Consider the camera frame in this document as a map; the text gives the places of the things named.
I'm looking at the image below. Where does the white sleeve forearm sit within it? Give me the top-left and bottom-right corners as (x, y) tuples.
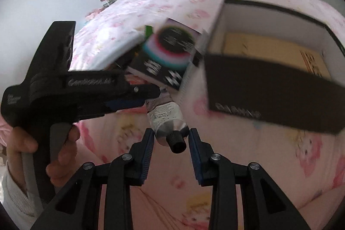
(2, 165), (36, 229)

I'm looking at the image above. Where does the black box with colourful ring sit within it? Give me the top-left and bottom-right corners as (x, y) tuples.
(127, 18), (202, 91)

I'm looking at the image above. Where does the pink cartoon print bedsheet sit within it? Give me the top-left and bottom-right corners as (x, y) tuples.
(68, 0), (345, 230)

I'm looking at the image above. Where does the black open cardboard box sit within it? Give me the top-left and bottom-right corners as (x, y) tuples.
(204, 0), (344, 134)

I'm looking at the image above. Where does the person's left hand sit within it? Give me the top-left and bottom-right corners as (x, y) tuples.
(6, 124), (81, 189)

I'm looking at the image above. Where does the yellow card inside box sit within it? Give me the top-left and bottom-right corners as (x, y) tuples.
(223, 32), (331, 79)

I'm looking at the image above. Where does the silver cream tube black cap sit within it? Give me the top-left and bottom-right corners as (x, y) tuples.
(146, 87), (189, 154)

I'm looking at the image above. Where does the green packet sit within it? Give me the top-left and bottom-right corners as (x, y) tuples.
(145, 25), (154, 40)

